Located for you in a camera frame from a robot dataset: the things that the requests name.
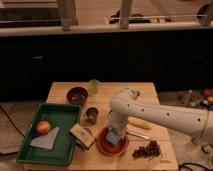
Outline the green plastic tray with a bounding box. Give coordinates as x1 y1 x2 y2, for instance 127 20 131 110
16 103 81 166

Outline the bunch of dark grapes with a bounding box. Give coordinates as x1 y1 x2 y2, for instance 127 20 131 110
132 141 161 159

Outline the red peach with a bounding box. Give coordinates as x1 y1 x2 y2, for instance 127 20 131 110
36 121 51 135

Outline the grey folded cloth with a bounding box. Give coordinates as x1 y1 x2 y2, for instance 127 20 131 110
30 127 60 150

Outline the green plastic cup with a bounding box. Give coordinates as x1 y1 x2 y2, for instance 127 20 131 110
89 79 100 94

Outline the orange-red bowl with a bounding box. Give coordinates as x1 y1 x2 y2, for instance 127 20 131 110
96 127 129 157

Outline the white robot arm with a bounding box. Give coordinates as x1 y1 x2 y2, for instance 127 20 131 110
109 92 213 145

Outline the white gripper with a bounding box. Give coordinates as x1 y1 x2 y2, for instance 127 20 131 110
108 112 128 138

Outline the black cable left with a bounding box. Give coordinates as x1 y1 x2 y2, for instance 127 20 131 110
0 104 26 139

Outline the metal knife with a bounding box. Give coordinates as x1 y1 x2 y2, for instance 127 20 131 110
127 132 149 140

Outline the wooden block brush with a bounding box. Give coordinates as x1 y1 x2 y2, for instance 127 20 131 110
70 124 95 149

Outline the metal cup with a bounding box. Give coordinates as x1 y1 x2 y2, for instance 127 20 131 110
86 107 99 124

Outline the dark maroon bowl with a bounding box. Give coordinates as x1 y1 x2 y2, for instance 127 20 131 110
66 87 88 106

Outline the blue sponge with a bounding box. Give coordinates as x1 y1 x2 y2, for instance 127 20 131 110
106 131 120 146

